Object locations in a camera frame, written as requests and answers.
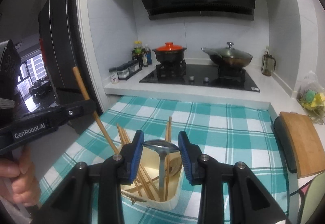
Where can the black pot red lid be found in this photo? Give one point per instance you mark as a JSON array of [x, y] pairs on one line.
[[169, 53]]

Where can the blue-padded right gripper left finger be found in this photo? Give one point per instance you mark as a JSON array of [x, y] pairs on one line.
[[71, 201]]

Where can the wooden chopstick three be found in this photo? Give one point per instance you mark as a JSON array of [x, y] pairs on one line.
[[143, 177]]

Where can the wooden chopstick one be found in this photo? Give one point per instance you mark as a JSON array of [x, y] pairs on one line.
[[121, 134]]

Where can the black gas stove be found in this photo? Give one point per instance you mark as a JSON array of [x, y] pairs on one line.
[[202, 75]]

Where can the black refrigerator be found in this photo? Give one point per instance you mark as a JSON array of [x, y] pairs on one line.
[[60, 53]]

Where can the teal plaid tablecloth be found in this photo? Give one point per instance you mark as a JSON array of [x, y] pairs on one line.
[[227, 133]]

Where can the wooden chopstick two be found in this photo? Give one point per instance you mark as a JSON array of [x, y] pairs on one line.
[[125, 136]]

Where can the bag of yellow sponges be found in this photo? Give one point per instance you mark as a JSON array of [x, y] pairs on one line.
[[311, 96]]

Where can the wooden chopstick seven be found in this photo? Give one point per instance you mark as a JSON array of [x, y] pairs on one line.
[[137, 186]]

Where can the wok with glass lid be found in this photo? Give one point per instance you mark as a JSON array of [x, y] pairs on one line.
[[228, 56]]

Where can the cream utensil holder box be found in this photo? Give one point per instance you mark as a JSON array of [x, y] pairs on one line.
[[150, 170]]

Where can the spice jar rack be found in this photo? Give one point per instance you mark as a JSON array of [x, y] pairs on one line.
[[124, 71]]

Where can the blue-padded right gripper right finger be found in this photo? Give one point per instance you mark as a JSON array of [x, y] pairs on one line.
[[249, 200]]

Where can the dark glass jug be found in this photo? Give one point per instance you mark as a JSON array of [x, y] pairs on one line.
[[268, 63]]

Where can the wooden cutting board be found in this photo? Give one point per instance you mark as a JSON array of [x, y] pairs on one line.
[[305, 142]]

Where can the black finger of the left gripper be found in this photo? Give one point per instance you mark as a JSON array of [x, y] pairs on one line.
[[60, 115]]

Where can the person's left hand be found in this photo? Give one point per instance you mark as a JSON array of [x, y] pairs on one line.
[[18, 182]]

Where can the wooden chopstick eight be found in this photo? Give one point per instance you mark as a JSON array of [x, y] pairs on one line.
[[131, 190]]

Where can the condiment bottles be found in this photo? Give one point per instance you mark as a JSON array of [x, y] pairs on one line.
[[142, 54]]

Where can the green lid with handle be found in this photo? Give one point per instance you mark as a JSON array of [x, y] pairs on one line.
[[312, 201]]

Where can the black griddle tray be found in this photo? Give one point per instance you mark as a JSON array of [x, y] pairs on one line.
[[282, 139]]

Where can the steel spoon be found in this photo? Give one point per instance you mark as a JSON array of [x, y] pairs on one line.
[[175, 166], [162, 148]]

